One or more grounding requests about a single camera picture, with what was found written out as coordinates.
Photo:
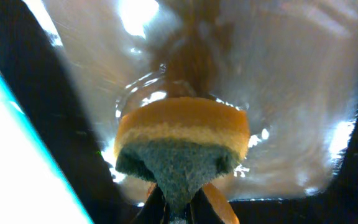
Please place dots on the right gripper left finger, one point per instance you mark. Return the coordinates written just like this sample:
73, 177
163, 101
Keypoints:
154, 211

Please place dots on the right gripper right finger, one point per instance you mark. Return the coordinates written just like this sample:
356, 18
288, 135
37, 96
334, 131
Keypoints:
201, 210

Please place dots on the green yellow sponge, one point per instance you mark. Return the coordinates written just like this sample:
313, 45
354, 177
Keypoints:
181, 145

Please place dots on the teal plastic tray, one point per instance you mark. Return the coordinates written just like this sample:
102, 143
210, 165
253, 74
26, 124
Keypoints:
33, 189

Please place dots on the black water tray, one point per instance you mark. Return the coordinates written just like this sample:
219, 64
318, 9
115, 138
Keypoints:
77, 67

